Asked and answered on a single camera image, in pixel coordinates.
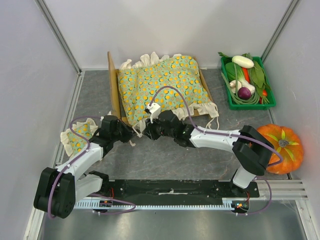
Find white tie cord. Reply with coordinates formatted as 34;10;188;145
128;126;143;148
206;116;221;131

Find small lemon print pillow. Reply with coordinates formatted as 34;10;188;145
60;118;98;158

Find large lemon print cushion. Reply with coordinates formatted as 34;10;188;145
117;52;219;131

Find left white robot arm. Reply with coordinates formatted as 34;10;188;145
33;115;134;219

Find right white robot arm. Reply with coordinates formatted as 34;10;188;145
143;110;274;197

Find white toy mushroom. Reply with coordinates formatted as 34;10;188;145
229;80;242;94

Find purple toy onion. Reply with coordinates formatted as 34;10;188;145
237;87;252;100

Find toy bok choy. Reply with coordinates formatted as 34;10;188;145
225;62;256;95

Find green plastic tray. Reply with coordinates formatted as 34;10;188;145
220;56;276;110

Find green toy long beans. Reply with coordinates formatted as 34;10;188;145
218;52;259;105

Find orange toy carrot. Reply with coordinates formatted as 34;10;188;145
242;67;251;84

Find white toy radish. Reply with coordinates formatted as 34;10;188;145
231;55;254;69

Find green toy spinach leaves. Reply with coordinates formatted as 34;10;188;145
242;53;271;98

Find orange toy pumpkin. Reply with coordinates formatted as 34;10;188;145
257;124;304;175

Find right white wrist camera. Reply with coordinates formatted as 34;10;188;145
145;102;161;123

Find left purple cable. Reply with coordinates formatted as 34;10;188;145
47;116;137;220

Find purple cable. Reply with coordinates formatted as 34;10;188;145
149;85;284;216
47;116;137;220

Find wooden pet bed frame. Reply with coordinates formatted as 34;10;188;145
107;51;214;124

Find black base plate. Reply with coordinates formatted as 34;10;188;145
99;179;260;206

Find grey slotted cable duct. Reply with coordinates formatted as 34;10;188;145
74;197;235;211

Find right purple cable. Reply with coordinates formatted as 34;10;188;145
149;85;284;216

